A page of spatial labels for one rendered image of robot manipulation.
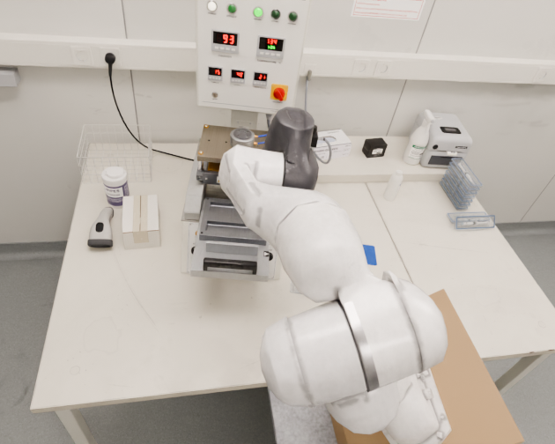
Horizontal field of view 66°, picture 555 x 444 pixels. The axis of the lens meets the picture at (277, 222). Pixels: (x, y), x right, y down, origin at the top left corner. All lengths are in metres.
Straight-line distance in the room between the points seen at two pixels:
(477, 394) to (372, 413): 0.55
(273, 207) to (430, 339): 0.26
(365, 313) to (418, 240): 1.31
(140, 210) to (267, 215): 1.02
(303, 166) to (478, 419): 0.67
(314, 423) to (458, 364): 0.42
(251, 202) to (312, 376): 0.26
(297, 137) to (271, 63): 0.66
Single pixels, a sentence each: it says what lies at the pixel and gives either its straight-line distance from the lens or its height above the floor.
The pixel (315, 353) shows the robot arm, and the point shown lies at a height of 1.51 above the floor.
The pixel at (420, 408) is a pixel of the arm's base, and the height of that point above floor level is 1.04.
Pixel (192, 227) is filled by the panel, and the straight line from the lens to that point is 1.41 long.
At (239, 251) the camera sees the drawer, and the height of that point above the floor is 0.98.
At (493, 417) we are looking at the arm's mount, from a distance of 1.09.
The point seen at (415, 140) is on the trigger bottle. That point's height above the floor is 0.92.
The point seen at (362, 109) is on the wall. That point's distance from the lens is 2.12.
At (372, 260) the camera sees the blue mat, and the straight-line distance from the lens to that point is 1.64.
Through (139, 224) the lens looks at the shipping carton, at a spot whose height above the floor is 0.84.
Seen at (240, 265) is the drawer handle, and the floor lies 1.01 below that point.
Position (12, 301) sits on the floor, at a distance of 2.52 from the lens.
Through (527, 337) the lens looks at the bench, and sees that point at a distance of 1.71.
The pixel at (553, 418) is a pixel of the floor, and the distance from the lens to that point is 2.60.
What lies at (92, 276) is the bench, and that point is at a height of 0.75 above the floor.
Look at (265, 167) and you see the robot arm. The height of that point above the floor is 1.46.
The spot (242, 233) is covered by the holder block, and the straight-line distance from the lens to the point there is 1.30.
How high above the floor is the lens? 1.93
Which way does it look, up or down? 45 degrees down
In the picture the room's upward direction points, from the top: 10 degrees clockwise
